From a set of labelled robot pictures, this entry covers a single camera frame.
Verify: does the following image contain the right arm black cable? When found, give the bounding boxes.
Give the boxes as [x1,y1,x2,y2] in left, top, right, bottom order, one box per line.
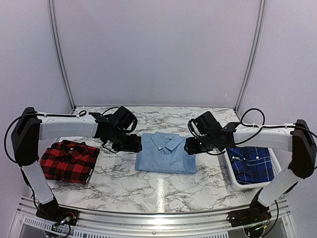
[239,107,317,172]

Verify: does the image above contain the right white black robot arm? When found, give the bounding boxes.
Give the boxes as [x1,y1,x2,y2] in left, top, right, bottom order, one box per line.
[184,111,317,222]

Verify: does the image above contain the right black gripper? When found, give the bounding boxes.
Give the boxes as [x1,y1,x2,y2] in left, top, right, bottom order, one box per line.
[184,134,216,155]

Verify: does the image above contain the light blue long sleeve shirt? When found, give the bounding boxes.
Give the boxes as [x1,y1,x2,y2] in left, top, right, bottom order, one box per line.
[135,132,197,174]

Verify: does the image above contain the white plastic basket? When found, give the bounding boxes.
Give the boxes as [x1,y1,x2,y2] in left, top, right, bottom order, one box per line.
[223,148,282,191]

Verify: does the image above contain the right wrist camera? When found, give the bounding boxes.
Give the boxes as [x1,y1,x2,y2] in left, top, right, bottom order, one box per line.
[187,120,199,138]

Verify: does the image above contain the blue plaid shirt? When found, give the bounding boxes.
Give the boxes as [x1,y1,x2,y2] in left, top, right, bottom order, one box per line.
[226,147,274,185]

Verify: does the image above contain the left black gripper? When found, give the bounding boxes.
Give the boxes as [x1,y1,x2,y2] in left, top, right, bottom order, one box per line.
[110,128,142,152]

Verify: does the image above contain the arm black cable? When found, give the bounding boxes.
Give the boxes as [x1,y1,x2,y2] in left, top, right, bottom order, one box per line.
[239,107,317,172]
[3,110,87,167]

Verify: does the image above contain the red black plaid shirt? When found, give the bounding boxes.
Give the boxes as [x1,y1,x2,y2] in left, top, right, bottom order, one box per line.
[40,140,100,185]

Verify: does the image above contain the right aluminium corner post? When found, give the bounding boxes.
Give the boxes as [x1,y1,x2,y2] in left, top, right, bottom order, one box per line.
[234,0,267,113]

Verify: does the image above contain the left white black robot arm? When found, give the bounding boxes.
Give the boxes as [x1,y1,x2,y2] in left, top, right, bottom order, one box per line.
[3,106,142,221]

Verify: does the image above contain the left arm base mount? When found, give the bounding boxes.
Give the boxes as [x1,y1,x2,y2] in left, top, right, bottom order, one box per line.
[36,208,79,226]

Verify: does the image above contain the aluminium front frame rail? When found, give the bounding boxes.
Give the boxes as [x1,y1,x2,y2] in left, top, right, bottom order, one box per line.
[8,197,298,238]

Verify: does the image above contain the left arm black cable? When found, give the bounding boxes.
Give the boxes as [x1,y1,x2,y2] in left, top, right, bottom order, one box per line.
[3,110,87,167]

